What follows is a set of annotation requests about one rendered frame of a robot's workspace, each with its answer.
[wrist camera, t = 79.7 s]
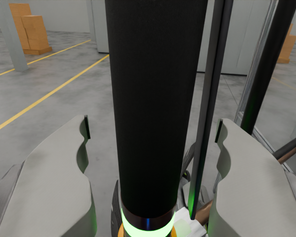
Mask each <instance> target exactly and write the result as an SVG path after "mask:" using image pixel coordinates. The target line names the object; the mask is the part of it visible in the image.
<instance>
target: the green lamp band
mask: <svg viewBox="0 0 296 237"><path fill-rule="evenodd" d="M174 215H175V214H174ZM122 218H123V224H124V227H125V229H126V231H127V232H128V234H129V235H130V236H131V237H165V236H167V234H168V233H169V232H170V230H171V229H172V226H173V222H174V216H173V218H172V220H171V221H170V222H169V223H168V224H167V225H166V226H165V227H163V228H162V229H159V230H156V231H142V230H139V229H136V228H135V227H133V226H132V225H130V224H129V223H128V221H127V220H126V219H125V217H124V215H123V212H122Z"/></svg>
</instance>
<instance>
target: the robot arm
mask: <svg viewBox="0 0 296 237"><path fill-rule="evenodd" d="M90 138H91V137H90V129H89V121H88V115H84V114H80V115H77V116H75V117H74V118H73V119H71V120H70V121H69V122H67V123H66V124H64V125H63V126H62V127H60V128H59V129H58V130H56V131H55V132H54V133H52V134H51V135H50V136H49V137H47V138H46V139H45V140H44V141H43V142H41V143H40V144H39V145H38V146H37V147H36V148H35V149H34V150H33V151H32V152H31V153H30V154H29V155H28V157H27V158H26V159H25V160H24V161H23V163H21V164H15V165H13V166H12V167H11V168H10V169H9V170H8V171H7V172H6V174H5V175H4V176H3V177H2V178H1V179H0V237H95V235H96V232H97V221H96V212H95V205H94V200H93V194H92V189H91V184H90V180H89V178H88V177H86V176H85V175H84V171H85V169H86V168H87V166H88V164H89V161H88V156H87V151H86V143H87V142H88V139H90ZM215 143H217V145H218V147H219V148H220V151H221V152H220V155H219V158H218V162H217V170H218V171H219V173H220V175H221V178H222V180H221V181H220V182H219V183H218V186H217V189H216V193H215V196H214V199H213V202H212V205H211V208H210V215H209V224H208V237H296V174H295V173H292V172H287V171H286V170H285V169H284V168H283V167H282V165H281V164H280V163H279V162H278V161H277V159H276V158H275V157H274V156H273V155H272V154H271V153H270V152H269V151H268V150H267V149H266V148H265V147H264V146H263V145H262V144H260V143H259V142H258V141H257V140H256V139H254V138H253V137H252V136H250V135H249V134H248V133H247V132H245V131H244V130H243V129H241V128H240V127H239V126H238V125H236V124H235V123H234V122H233V121H231V120H230V119H227V118H222V119H220V118H219V119H218V122H217V129H216V136H215Z"/></svg>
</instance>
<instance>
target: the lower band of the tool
mask: <svg viewBox="0 0 296 237"><path fill-rule="evenodd" d="M118 237H124V230H123V223H122V224H121V226H120V229H119V232H118ZM171 237H177V234H176V230H175V227H174V225H173V227H172V234H171Z"/></svg>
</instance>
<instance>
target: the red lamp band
mask: <svg viewBox="0 0 296 237"><path fill-rule="evenodd" d="M120 197H121V195H120ZM177 198H178V197H177ZM176 203H177V200H176ZM176 203H175V204H174V206H173V208H172V209H171V210H170V211H168V212H167V213H165V214H164V215H161V216H158V217H154V218H145V217H141V216H137V215H135V214H133V213H132V212H130V211H129V210H128V209H127V208H126V207H125V205H124V203H123V201H122V199H121V207H122V212H123V215H124V217H125V218H126V220H127V221H128V222H129V223H130V224H131V225H133V226H134V227H136V228H138V229H142V230H156V229H160V228H162V227H164V226H165V225H167V224H168V223H169V222H170V221H171V219H172V218H173V216H174V214H175V210H176Z"/></svg>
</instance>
